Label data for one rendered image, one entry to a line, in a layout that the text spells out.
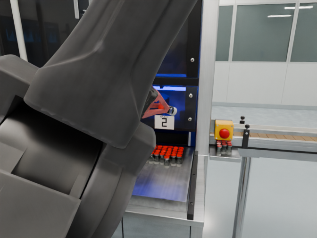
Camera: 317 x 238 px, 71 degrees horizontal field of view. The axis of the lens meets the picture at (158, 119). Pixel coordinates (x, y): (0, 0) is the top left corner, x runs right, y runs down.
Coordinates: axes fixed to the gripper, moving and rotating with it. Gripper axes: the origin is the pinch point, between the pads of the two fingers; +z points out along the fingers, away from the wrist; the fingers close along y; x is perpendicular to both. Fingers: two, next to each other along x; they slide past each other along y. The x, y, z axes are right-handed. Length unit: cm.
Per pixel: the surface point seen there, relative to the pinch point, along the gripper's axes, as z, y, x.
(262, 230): 155, -3, 59
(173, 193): 21.6, -4.1, 23.9
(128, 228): 47, 18, 75
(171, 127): 33.5, 24.1, 14.6
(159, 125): 30.1, 27.5, 17.2
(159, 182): 21.6, 2.7, 26.6
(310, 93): 519, 188, -103
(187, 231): 63, 1, 55
